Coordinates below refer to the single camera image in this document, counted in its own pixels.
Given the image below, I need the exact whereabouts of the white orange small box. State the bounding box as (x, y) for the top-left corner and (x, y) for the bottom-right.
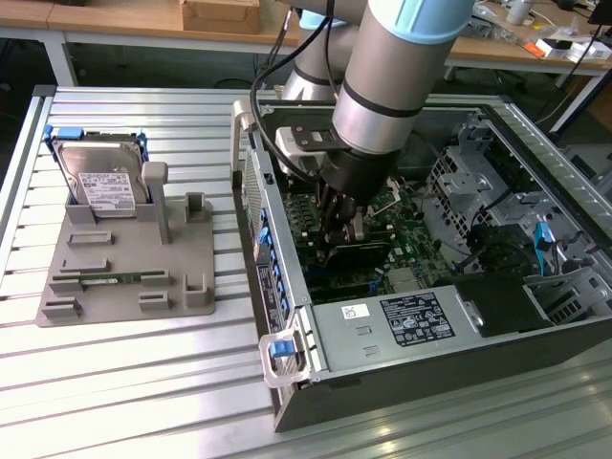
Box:
(524, 37), (575, 61)

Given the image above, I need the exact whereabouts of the wooden desk white frame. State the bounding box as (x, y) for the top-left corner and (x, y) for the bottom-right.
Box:
(0, 0), (302, 87)
(444, 0), (612, 135)

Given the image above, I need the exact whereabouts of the brown cardboard box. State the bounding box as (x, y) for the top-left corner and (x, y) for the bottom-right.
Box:
(179, 0), (262, 34)

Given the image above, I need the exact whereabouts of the blue flat wire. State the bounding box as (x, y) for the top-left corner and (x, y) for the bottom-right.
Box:
(535, 221), (557, 278)

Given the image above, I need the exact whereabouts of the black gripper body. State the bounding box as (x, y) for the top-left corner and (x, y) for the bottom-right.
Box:
(317, 145), (404, 209)

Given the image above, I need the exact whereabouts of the green RAM stick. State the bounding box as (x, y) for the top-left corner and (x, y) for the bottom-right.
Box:
(52, 271), (168, 284)

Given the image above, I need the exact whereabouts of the graphics card with black shroud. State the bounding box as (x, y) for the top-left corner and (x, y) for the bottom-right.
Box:
(305, 236), (391, 276)

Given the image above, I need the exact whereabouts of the green motherboard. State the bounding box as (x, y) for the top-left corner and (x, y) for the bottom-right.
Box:
(281, 179), (460, 305)

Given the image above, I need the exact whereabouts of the grey power supply unit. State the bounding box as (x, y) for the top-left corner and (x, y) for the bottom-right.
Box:
(310, 284), (479, 374)

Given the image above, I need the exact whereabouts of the silver chipset heatsink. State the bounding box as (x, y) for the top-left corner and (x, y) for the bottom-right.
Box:
(385, 267), (426, 293)

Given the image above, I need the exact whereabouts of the hard disk in blue carrier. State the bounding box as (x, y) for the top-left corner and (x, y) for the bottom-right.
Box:
(42, 124), (150, 221)

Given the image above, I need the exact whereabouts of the grey plastic parts rack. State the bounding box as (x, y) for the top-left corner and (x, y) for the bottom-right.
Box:
(36, 161), (216, 329)

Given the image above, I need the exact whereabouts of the white cylinder container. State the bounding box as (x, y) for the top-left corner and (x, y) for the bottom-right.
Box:
(505, 0), (536, 26)

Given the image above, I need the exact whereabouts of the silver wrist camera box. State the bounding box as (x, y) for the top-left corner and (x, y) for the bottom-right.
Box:
(274, 125), (353, 181)

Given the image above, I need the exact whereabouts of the clear case latch blue tab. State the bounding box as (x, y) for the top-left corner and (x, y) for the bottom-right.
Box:
(257, 327), (307, 388)

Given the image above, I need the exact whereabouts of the open black PC case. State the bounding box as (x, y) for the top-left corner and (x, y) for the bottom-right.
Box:
(231, 93), (612, 434)

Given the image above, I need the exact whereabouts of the metal socket cover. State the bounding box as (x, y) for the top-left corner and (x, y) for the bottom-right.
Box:
(368, 177), (407, 212)

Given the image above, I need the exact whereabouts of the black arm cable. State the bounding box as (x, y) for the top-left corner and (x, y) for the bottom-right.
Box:
(248, 0), (339, 183)

